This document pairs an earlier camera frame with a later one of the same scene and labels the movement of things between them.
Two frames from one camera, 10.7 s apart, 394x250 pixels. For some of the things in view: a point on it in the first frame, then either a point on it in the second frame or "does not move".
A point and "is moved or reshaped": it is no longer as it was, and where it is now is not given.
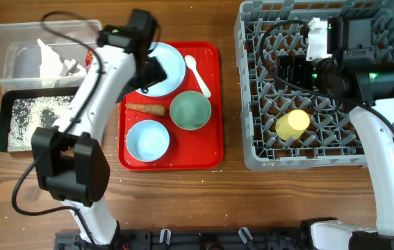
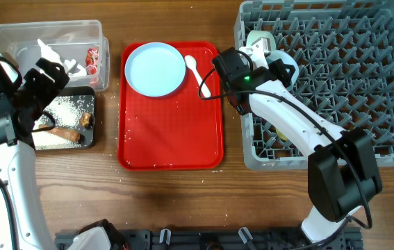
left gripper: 156,73 -> 51,89
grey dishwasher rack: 290,129 does not move
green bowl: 190,110 -> 255,35
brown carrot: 157,110 is moved or reshaped
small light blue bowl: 147,140 is moved or reshaped
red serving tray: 181,130 does not move
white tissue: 51,65 does not move
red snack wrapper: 89,57 does not move
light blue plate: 174,65 does not move
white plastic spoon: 191,63 does not move
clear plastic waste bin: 42,54 does not move
